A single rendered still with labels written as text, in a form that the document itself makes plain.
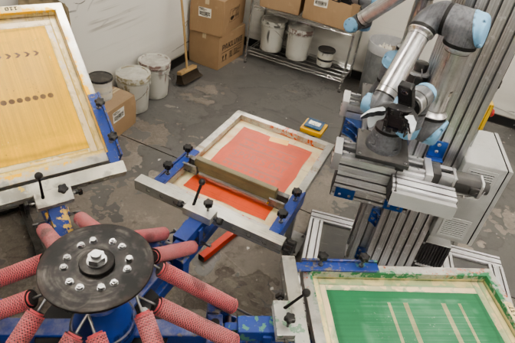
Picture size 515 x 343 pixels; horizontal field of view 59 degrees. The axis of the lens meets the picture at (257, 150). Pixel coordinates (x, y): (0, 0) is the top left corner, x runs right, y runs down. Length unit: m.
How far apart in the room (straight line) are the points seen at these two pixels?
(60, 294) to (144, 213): 2.10
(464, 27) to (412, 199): 0.70
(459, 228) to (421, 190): 0.49
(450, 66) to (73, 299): 1.41
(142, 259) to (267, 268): 1.81
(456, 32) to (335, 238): 1.72
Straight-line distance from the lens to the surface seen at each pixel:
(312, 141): 2.45
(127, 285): 1.27
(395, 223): 2.47
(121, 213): 3.35
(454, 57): 1.77
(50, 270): 1.33
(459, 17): 1.73
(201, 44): 5.30
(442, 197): 2.01
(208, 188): 2.08
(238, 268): 3.02
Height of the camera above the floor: 2.31
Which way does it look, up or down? 35 degrees down
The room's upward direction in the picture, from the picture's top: 9 degrees clockwise
